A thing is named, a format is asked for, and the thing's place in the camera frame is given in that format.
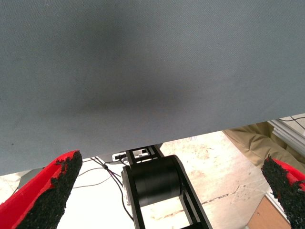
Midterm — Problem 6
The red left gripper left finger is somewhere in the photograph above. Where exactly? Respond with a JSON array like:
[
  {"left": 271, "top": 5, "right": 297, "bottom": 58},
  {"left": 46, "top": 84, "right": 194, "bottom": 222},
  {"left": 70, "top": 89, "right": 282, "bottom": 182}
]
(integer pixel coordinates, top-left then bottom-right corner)
[{"left": 0, "top": 150, "right": 83, "bottom": 229}]

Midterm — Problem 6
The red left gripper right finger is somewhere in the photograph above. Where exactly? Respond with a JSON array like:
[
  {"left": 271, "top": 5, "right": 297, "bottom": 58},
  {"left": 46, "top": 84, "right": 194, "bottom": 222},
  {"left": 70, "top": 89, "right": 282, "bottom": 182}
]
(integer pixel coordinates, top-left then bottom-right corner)
[{"left": 261, "top": 155, "right": 305, "bottom": 229}]

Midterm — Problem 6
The brown cardboard box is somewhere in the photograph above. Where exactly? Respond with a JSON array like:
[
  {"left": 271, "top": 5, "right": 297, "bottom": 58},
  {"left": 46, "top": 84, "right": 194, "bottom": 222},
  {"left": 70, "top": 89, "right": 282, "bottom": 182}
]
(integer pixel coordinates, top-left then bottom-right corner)
[{"left": 247, "top": 197, "right": 293, "bottom": 229}]

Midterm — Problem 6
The grey power adapter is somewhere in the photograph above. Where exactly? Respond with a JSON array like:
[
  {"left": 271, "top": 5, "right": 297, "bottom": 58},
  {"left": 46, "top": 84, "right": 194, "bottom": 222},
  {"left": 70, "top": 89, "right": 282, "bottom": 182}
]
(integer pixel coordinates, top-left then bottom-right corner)
[{"left": 18, "top": 168, "right": 46, "bottom": 190}]

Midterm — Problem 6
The long aluminium profile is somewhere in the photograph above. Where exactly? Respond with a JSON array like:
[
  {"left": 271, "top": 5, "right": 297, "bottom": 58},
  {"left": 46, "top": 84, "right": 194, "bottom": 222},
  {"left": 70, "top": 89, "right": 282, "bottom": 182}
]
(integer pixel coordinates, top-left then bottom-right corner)
[{"left": 266, "top": 118, "right": 305, "bottom": 153}]

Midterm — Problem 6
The tan fabric bag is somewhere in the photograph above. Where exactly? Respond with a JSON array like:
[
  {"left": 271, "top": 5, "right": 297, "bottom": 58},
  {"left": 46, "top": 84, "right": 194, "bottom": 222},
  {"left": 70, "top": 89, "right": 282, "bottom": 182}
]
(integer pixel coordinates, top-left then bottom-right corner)
[{"left": 221, "top": 121, "right": 305, "bottom": 169}]

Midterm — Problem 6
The dark grey table cloth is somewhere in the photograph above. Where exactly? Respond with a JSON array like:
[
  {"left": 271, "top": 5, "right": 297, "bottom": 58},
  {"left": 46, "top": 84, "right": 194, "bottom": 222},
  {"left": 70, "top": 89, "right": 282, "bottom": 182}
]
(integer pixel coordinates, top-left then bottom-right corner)
[{"left": 0, "top": 0, "right": 305, "bottom": 177}]

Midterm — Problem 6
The thin black floor cable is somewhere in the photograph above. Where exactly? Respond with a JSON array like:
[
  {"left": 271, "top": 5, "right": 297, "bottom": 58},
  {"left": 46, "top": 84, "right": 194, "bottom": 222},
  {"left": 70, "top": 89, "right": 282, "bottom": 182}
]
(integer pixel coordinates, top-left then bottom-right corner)
[
  {"left": 119, "top": 185, "right": 133, "bottom": 220},
  {"left": 89, "top": 156, "right": 122, "bottom": 186},
  {"left": 72, "top": 174, "right": 114, "bottom": 189}
]

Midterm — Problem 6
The black frame with cylinder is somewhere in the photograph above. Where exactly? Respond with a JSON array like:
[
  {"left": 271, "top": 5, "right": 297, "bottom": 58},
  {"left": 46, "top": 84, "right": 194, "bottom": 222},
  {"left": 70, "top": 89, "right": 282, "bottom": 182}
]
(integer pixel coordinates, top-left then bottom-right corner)
[{"left": 121, "top": 145, "right": 213, "bottom": 229}]

